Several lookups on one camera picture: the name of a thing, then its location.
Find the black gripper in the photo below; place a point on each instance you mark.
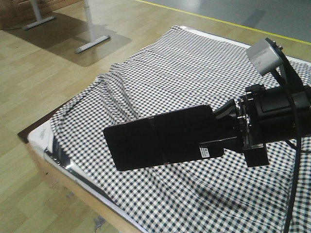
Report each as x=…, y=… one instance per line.
x=265, y=117

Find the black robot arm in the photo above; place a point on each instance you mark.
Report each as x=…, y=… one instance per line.
x=302, y=118

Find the black white checkered bed sheet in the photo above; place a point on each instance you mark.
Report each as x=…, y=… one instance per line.
x=182, y=68

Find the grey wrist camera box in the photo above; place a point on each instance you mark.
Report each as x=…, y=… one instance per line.
x=264, y=56

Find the wooden bed frame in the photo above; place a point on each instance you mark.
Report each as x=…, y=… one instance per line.
x=80, y=189

